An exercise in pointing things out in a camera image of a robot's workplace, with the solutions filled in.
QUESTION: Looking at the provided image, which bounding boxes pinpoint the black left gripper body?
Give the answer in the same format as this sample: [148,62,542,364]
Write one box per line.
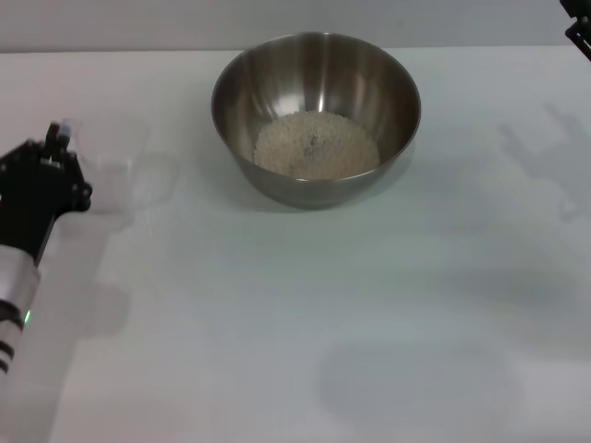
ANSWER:
[0,139,93,268]

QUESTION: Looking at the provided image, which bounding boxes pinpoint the clear plastic measuring cup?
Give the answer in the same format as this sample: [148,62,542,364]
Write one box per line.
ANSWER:
[72,118,180,219]

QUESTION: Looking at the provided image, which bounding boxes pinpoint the stainless steel mixing bowl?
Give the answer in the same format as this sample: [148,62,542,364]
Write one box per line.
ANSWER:
[211,30,423,211]

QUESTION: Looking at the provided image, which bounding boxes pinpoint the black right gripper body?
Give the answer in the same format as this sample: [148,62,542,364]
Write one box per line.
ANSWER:
[559,0,591,25]

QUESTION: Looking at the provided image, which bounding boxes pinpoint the white rice grains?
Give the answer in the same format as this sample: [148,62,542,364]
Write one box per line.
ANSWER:
[253,111,381,181]

